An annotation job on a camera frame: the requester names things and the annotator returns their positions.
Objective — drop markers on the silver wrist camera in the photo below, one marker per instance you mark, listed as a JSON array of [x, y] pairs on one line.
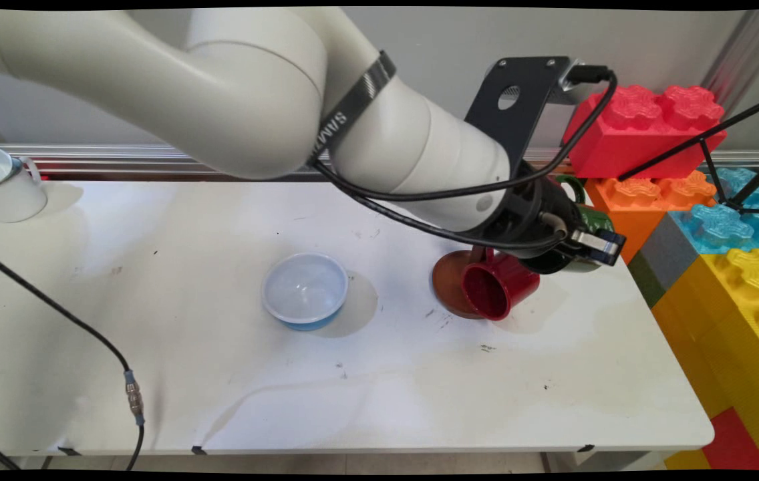
[[570, 90]]

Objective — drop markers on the giant blue toy brick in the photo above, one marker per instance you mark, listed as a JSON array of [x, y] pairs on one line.
[[713, 230]]

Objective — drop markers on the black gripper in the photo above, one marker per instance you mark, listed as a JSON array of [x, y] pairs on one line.
[[533, 207]]

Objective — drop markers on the giant grey green toy brick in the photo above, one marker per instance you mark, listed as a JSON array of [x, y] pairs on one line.
[[667, 257]]

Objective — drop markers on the red mug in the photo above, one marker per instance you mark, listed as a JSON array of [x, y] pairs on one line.
[[513, 284]]

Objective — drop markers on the giant red toy brick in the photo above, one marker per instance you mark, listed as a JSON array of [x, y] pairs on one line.
[[633, 140]]

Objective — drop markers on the white enamel mug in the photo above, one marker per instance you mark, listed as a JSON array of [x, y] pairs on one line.
[[12, 197]]

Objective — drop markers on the giant orange toy brick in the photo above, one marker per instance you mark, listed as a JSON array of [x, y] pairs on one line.
[[627, 214]]

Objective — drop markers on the aluminium rail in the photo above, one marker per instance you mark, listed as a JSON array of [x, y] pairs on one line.
[[119, 164]]

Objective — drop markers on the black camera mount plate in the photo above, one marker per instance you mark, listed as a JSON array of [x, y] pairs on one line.
[[520, 133]]

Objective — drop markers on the brown wooden mug tree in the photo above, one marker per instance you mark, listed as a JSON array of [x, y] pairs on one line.
[[445, 280]]

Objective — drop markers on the dark green mug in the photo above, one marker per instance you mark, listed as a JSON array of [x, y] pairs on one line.
[[593, 217]]

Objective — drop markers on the black tripod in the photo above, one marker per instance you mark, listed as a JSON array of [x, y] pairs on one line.
[[703, 139]]

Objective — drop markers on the white bowl with blue outside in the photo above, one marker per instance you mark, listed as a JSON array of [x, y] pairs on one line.
[[305, 287]]

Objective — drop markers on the flat red toy brick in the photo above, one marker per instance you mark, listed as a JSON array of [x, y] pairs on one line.
[[733, 444]]

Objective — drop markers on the giant yellow toy brick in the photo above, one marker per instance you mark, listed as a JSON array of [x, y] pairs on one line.
[[720, 334]]

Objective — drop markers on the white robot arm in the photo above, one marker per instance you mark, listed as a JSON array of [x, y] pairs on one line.
[[152, 87]]

